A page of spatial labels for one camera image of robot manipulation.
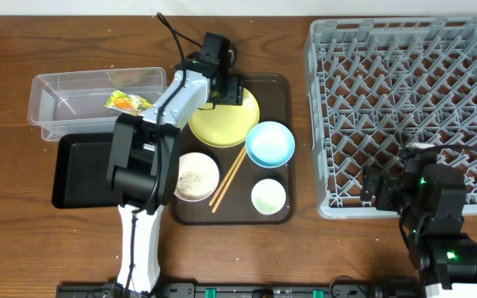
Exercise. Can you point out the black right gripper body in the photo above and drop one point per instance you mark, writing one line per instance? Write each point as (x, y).
(392, 196)

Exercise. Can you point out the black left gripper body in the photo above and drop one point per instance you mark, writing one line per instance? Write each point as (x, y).
(230, 93)

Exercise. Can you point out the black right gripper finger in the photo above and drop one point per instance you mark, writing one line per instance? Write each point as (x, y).
(370, 188)
(372, 174)

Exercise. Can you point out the blue bowl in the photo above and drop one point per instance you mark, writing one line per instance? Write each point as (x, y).
(270, 144)

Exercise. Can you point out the green orange snack wrapper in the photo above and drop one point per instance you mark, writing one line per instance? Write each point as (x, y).
(127, 103)

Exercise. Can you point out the pale green cup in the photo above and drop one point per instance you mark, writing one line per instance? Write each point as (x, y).
(268, 196)

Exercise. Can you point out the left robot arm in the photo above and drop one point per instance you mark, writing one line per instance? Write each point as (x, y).
(144, 161)

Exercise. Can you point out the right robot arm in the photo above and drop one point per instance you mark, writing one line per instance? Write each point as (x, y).
(429, 198)

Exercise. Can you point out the grey dishwasher rack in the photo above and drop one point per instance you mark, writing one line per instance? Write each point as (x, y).
(376, 84)

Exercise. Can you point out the yellow plate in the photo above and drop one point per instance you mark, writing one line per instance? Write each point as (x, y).
(226, 125)

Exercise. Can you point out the upper wooden chopstick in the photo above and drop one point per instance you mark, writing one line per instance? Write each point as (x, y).
(228, 176)

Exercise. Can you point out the wooden chopstick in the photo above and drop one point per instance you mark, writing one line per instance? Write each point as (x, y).
(228, 176)
(230, 182)

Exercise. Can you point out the brown serving tray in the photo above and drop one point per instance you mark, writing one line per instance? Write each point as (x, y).
(246, 153)

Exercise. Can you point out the lower wooden chopstick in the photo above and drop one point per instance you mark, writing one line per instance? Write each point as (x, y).
(230, 182)

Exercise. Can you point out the clear plastic bin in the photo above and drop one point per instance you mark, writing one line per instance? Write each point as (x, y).
(75, 102)

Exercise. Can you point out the black plastic tray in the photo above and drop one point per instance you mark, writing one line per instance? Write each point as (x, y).
(81, 172)

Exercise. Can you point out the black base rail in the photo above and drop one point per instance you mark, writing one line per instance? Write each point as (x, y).
(263, 291)

